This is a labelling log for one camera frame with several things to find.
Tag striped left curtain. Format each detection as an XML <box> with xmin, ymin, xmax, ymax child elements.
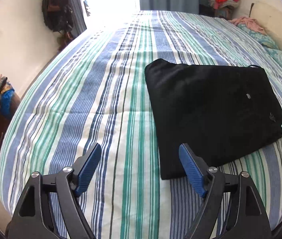
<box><xmin>68</xmin><ymin>0</ymin><xmax>87</xmax><ymax>37</ymax></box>

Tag hanging dark bags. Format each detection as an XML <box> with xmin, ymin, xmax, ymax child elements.
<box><xmin>42</xmin><ymin>0</ymin><xmax>74</xmax><ymax>32</ymax></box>

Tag colourful clothes pile left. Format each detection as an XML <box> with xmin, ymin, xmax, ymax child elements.
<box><xmin>0</xmin><ymin>74</ymin><xmax>15</xmax><ymax>119</ymax></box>

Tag red clothes pile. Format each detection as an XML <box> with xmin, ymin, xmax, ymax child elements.
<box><xmin>208</xmin><ymin>0</ymin><xmax>241</xmax><ymax>9</ymax></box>

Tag black pants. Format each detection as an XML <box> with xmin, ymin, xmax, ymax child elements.
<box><xmin>145</xmin><ymin>59</ymin><xmax>282</xmax><ymax>180</ymax></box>

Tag striped blue green bedsheet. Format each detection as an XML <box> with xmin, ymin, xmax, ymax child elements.
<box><xmin>0</xmin><ymin>11</ymin><xmax>282</xmax><ymax>238</ymax></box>

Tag pink cloth on bed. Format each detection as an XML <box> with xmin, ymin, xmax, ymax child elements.
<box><xmin>229</xmin><ymin>16</ymin><xmax>266</xmax><ymax>35</ymax></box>

